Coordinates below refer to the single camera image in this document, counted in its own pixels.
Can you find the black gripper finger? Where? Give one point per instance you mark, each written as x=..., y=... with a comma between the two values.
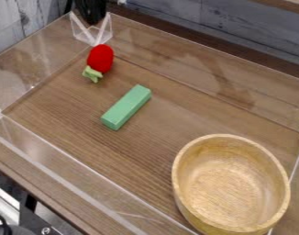
x=93, y=10

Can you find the red plush strawberry toy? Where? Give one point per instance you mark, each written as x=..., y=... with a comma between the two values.
x=100, y=62

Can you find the green rectangular block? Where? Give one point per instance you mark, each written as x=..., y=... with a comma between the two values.
x=126, y=107

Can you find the clear acrylic corner bracket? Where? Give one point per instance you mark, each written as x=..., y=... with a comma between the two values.
x=96, y=34

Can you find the wooden bowl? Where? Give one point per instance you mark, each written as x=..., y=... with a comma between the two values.
x=230, y=185

